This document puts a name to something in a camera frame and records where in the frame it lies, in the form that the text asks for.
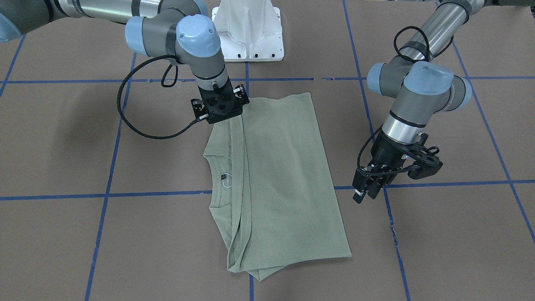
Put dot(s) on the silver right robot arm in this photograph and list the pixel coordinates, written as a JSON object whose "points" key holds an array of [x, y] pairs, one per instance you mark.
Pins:
{"points": [[181, 31]]}

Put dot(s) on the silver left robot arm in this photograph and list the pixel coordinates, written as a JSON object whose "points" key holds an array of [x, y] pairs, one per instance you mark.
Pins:
{"points": [[420, 89]]}

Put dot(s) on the olive green long-sleeve shirt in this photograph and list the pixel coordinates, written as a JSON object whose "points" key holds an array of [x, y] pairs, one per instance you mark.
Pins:
{"points": [[273, 198]]}

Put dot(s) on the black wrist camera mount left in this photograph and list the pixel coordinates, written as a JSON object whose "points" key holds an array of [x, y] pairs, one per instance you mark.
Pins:
{"points": [[426, 162]]}

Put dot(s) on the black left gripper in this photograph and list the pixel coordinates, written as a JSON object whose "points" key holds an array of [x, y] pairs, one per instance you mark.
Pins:
{"points": [[387, 155]]}

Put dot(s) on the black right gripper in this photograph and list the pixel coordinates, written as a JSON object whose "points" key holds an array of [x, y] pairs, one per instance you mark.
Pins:
{"points": [[197, 107]]}

